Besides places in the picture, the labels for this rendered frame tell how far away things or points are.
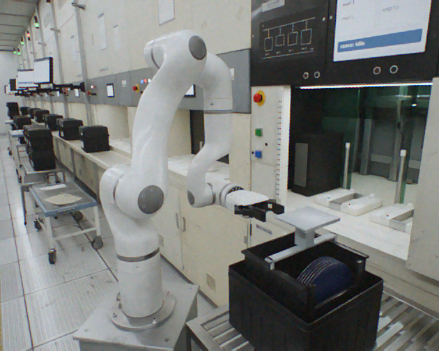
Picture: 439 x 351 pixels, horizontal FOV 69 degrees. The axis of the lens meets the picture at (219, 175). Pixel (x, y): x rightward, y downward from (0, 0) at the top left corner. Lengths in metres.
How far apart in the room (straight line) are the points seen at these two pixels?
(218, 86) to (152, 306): 0.66
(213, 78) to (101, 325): 0.76
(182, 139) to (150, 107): 1.99
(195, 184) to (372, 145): 1.42
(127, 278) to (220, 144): 0.47
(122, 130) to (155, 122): 3.36
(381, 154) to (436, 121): 1.18
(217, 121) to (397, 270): 0.73
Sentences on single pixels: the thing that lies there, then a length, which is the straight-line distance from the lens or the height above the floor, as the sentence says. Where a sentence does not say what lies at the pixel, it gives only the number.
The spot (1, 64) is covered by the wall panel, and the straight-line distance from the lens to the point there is 14.33.
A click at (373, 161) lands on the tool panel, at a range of 2.15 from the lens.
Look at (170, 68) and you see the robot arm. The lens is 0.83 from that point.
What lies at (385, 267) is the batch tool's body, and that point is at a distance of 1.20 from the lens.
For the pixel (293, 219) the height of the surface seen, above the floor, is 1.08.
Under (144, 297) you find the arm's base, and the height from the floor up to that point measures 0.83.
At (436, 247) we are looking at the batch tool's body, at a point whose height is 0.96.
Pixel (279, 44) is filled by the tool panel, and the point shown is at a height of 1.56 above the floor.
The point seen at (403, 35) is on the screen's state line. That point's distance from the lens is 1.08.
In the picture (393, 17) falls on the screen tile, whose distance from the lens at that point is 1.11.
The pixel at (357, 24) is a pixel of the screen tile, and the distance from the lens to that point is 1.16.
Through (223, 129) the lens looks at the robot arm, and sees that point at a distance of 0.97.
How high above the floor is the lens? 1.37
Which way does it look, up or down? 15 degrees down
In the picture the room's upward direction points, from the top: 1 degrees counter-clockwise
